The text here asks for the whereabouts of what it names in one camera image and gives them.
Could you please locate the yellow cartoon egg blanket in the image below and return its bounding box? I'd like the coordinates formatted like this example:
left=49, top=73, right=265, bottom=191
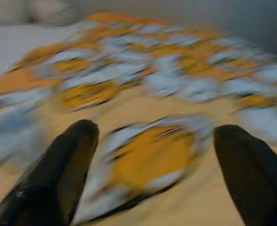
left=0, top=11, right=277, bottom=226

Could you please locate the cream pillow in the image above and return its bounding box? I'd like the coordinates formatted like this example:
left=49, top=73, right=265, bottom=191
left=32, top=0, right=85, bottom=26

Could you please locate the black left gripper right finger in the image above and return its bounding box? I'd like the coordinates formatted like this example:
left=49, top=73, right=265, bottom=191
left=213, top=124, right=277, bottom=226

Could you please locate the white quilted bed sheet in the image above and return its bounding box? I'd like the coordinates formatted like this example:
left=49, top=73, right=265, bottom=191
left=0, top=23, right=87, bottom=83

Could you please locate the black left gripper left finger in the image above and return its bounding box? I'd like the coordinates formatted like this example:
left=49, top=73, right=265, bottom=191
left=0, top=119, right=100, bottom=226

